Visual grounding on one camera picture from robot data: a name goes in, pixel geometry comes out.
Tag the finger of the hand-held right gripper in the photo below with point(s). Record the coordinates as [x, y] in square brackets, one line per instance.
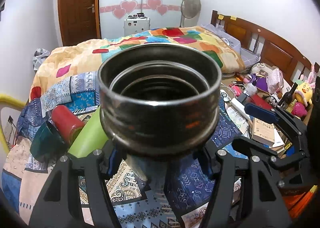
[260, 113]
[252, 146]

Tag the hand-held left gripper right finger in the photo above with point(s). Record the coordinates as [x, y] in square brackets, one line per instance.
[207, 161]

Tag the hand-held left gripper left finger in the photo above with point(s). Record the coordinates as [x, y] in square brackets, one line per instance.
[114, 158]

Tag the stainless steel cup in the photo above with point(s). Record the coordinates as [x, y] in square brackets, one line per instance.
[160, 118]

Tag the light green cup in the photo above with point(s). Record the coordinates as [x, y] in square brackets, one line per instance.
[87, 138]

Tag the red cup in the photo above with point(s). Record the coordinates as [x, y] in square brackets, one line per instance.
[65, 120]

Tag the dark green cup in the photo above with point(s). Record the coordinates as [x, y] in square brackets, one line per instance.
[46, 143]

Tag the red book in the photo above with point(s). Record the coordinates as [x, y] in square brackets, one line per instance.
[260, 101]

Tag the tan book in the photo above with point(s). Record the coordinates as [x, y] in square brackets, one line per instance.
[265, 129]

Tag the magenta plush toy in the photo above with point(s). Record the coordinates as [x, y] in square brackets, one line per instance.
[298, 109]

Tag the white power strip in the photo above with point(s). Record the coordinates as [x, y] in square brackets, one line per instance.
[240, 108]

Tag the white papers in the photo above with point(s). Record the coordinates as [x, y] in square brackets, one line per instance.
[236, 121]

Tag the small white bottle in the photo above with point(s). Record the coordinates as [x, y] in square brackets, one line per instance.
[250, 89]

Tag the yellow plush toy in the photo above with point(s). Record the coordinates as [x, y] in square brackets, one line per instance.
[305, 91]

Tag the blue patterned blanket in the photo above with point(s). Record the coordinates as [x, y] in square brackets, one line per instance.
[195, 188]

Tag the purple plush toy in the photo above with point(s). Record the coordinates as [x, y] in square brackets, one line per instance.
[260, 82]

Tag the dark wine bottle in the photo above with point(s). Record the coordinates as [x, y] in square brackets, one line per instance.
[287, 96]

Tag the pink pouch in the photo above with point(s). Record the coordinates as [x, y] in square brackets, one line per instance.
[276, 79]

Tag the white plush toy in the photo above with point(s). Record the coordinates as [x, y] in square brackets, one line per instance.
[260, 67]

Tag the pink bunny plush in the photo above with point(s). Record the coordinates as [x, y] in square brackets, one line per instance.
[314, 72]

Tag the plaid pillow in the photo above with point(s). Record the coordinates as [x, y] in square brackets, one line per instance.
[248, 56]

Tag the wooden headboard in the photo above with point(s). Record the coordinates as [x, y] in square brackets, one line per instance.
[277, 50]

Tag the grey pillow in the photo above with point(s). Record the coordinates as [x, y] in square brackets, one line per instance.
[225, 37]

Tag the colourful patchwork quilt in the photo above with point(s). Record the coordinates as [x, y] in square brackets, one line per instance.
[85, 55]

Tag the grey bag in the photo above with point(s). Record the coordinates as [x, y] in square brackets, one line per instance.
[41, 59]

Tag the standing fan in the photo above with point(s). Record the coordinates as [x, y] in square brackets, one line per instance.
[191, 5]

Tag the white box appliance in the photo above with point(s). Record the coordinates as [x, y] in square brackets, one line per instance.
[136, 26]

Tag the brown wooden door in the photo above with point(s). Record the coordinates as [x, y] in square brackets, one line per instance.
[77, 5]

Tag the yellow rail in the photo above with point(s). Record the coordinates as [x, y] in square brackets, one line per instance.
[10, 98]

